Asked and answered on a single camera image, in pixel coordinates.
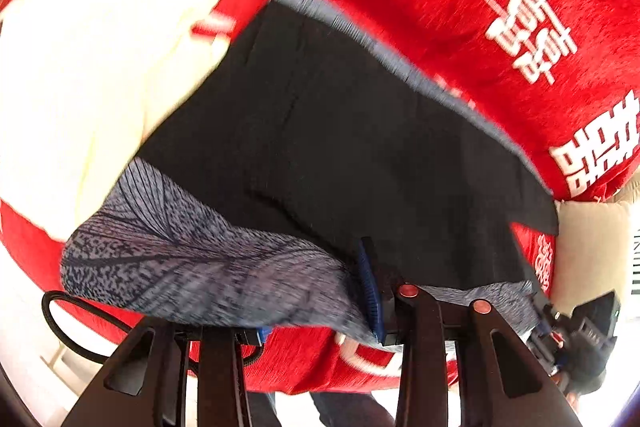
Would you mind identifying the red blanket with white characters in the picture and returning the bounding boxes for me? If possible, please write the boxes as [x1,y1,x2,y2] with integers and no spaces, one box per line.
[0,0,640,396]

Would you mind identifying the beige pillow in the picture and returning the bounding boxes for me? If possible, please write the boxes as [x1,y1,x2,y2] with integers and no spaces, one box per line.
[550,173,639,314]

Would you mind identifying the black pants with patterned waistband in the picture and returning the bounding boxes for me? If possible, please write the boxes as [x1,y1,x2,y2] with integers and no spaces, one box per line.
[61,0,558,343]

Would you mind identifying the black cable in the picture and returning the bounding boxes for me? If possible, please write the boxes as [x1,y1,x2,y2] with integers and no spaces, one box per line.
[41,289,266,368]

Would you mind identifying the person's blue jeans legs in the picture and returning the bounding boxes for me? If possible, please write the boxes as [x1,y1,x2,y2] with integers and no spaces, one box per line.
[247,392,395,427]

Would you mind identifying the white cloth on bed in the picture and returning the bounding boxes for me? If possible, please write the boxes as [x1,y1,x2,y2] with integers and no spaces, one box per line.
[1,0,229,241]

